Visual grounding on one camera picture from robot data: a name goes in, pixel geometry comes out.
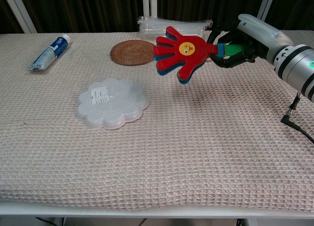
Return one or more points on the white flower-shaped plastic palette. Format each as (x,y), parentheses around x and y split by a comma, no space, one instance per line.
(117,110)

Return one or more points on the white slanted frame post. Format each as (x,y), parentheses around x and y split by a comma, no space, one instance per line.
(20,12)
(266,2)

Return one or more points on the beige waffle tablecloth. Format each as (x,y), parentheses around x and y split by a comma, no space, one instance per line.
(157,162)

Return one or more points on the red hand-shaped clapper toy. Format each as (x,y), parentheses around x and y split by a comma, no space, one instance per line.
(191,61)

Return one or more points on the dark pleated curtain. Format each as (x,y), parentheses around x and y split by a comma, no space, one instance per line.
(86,9)

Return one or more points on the white upright frame post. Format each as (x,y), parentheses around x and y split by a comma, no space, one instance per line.
(147,2)

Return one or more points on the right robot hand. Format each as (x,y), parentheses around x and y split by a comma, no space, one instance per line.
(262,34)

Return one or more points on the blue white toothpaste tube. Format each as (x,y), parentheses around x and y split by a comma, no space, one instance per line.
(50,52)

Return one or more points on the round woven brown coaster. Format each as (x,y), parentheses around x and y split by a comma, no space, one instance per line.
(130,52)

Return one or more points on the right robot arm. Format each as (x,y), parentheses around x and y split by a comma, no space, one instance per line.
(296,66)

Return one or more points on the pack of clear straws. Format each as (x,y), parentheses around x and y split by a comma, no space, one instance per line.
(152,27)

